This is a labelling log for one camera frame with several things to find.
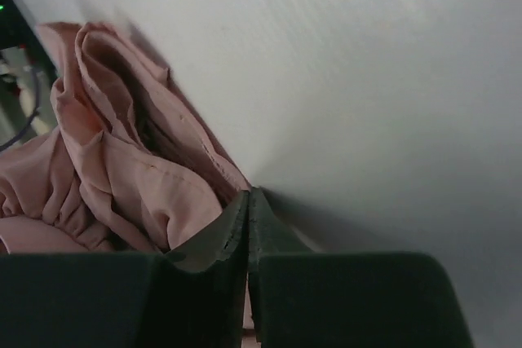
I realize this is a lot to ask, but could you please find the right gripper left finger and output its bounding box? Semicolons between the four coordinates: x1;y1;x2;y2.
1;192;249;347

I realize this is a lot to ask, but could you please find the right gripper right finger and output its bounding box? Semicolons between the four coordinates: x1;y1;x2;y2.
248;188;473;347

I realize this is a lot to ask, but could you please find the dusty pink ruffled skirt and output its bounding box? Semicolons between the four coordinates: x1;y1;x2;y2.
1;22;249;253

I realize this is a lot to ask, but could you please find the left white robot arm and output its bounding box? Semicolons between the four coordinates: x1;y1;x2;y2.
1;0;57;81

